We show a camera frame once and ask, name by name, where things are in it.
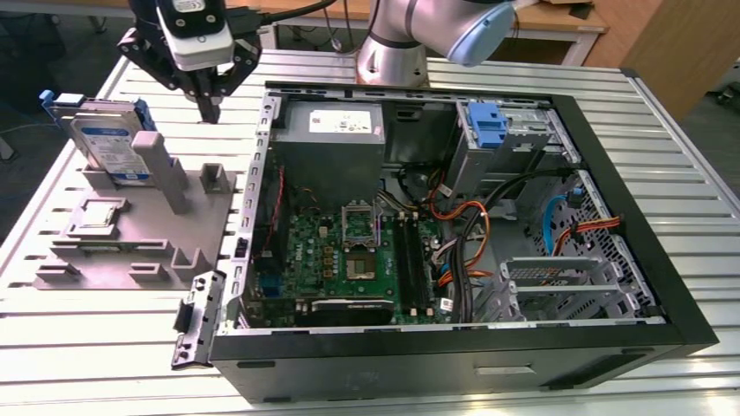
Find metal disk bay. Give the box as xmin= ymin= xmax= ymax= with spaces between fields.
xmin=471 ymin=255 xmax=649 ymax=324

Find black PC case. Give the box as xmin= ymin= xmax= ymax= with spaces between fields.
xmin=208 ymin=79 xmax=720 ymax=404

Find black graphics card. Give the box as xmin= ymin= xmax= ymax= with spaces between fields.
xmin=295 ymin=296 xmax=396 ymax=327

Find RAM slot with white clips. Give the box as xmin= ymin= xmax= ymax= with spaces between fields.
xmin=411 ymin=211 xmax=433 ymax=316
xmin=396 ymin=211 xmax=419 ymax=316

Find yellow black power wires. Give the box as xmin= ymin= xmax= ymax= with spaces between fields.
xmin=375 ymin=188 xmax=409 ymax=213

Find blue plastic drive latch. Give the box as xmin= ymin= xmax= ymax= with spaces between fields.
xmin=465 ymin=101 xmax=509 ymax=149

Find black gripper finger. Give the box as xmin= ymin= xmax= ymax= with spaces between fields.
xmin=117 ymin=27 xmax=211 ymax=126
xmin=207 ymin=36 xmax=263 ymax=126

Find wooden desk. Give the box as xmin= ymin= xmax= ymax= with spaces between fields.
xmin=224 ymin=0 xmax=612 ymax=66

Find black office chair base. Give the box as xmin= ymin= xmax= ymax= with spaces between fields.
xmin=708 ymin=60 xmax=740 ymax=105

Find orange red power wire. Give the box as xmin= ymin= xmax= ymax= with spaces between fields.
xmin=552 ymin=215 xmax=624 ymax=257

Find orange wire bundle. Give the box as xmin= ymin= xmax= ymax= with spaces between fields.
xmin=428 ymin=198 xmax=493 ymax=289

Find hinged metal rear bracket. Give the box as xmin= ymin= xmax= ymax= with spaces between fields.
xmin=171 ymin=269 xmax=228 ymax=370

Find metal optical drive cage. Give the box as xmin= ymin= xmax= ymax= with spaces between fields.
xmin=448 ymin=101 xmax=579 ymax=196

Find grey parts rack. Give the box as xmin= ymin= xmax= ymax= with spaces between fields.
xmin=31 ymin=132 xmax=243 ymax=292

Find silver CPU chip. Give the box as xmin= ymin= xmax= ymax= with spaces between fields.
xmin=77 ymin=203 xmax=120 ymax=229

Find black cable bundle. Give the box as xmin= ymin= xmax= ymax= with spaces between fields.
xmin=448 ymin=167 xmax=579 ymax=324

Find grey power supply unit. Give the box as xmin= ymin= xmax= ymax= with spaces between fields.
xmin=269 ymin=101 xmax=388 ymax=205

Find green motherboard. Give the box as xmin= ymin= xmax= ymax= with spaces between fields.
xmin=240 ymin=190 xmax=461 ymax=327

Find CPU socket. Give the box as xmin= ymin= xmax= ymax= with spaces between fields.
xmin=344 ymin=253 xmax=388 ymax=283

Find hard disk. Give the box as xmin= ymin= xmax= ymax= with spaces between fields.
xmin=39 ymin=89 xmax=161 ymax=190

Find blue data wire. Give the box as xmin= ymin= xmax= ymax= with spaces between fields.
xmin=541 ymin=185 xmax=584 ymax=257

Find metal socket cover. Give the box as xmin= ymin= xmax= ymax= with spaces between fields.
xmin=339 ymin=199 xmax=383 ymax=253

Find wooden cabinet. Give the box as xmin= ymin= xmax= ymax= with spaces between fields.
xmin=595 ymin=0 xmax=740 ymax=122

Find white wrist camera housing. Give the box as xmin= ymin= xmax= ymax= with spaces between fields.
xmin=153 ymin=0 xmax=237 ymax=74

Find thick black wrist cable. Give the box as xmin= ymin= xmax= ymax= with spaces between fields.
xmin=228 ymin=0 xmax=340 ymax=28

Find thin red wire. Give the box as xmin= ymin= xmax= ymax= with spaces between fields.
xmin=259 ymin=166 xmax=288 ymax=259

